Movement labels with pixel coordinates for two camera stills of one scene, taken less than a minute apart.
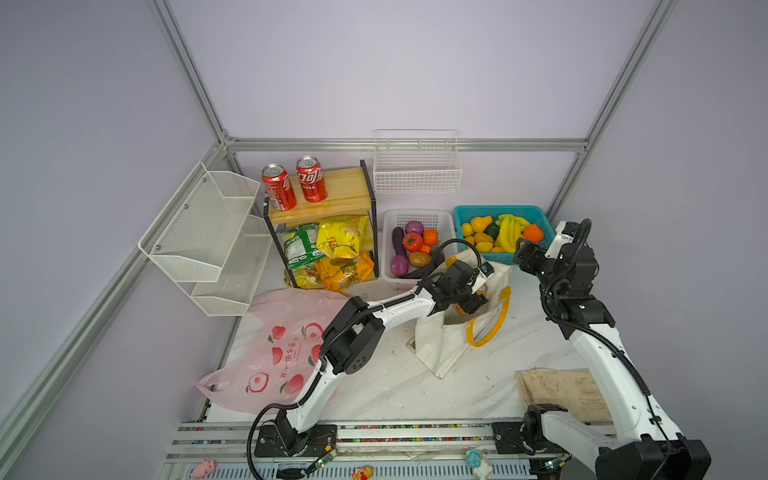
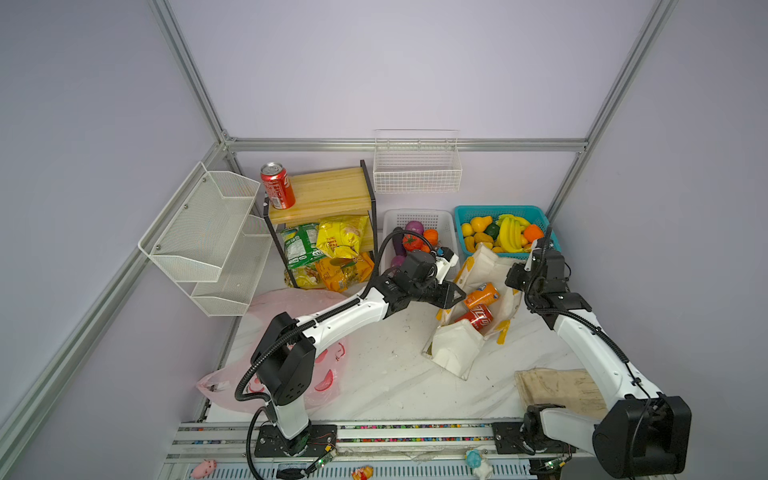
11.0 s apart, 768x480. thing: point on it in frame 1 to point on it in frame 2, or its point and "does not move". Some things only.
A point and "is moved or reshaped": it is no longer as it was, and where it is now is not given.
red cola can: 311,178 to 480,316
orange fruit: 533,232 does not move
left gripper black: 474,303 to 447,291
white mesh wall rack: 205,242 does not move
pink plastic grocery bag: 276,346 does not move
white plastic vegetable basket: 441,220 does not move
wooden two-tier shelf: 349,194 does not move
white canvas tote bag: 442,336 is moved or reshaped
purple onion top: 414,226 does not move
